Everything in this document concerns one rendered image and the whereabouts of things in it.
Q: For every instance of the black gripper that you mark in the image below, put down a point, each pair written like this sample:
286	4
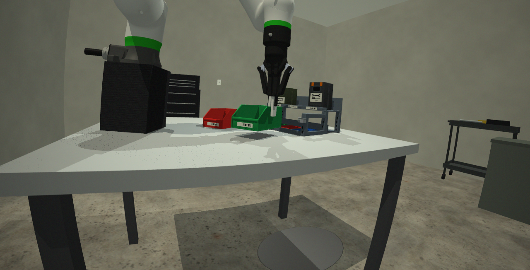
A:
275	62

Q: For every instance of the green bin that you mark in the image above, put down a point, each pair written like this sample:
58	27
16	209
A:
256	118

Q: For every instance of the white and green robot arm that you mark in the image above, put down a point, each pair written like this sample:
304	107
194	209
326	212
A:
147	19

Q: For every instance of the red bin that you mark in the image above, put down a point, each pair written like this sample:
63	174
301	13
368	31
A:
218	118

